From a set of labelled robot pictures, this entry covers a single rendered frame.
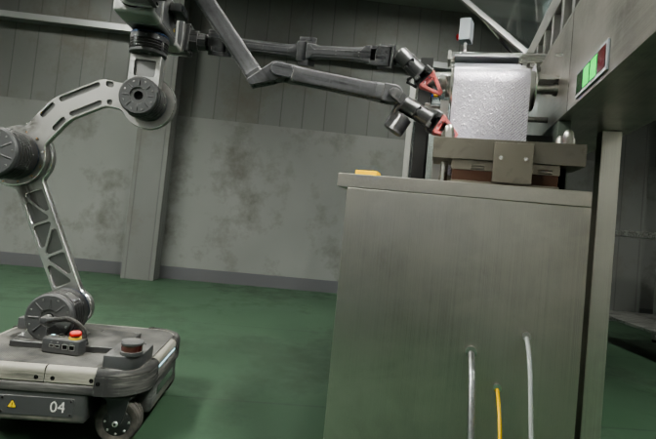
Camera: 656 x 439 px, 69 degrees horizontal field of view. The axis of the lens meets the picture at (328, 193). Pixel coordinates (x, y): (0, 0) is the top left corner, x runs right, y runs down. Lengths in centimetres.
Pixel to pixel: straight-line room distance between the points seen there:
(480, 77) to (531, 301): 72
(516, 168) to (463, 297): 37
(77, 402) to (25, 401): 15
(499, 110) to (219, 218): 362
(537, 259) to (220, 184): 386
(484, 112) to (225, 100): 365
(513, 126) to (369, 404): 94
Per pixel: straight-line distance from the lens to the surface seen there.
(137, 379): 171
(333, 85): 158
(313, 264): 481
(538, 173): 144
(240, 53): 161
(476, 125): 162
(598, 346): 182
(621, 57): 116
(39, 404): 179
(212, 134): 491
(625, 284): 566
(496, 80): 166
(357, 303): 136
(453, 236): 133
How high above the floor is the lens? 78
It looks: 2 degrees up
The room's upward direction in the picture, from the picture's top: 6 degrees clockwise
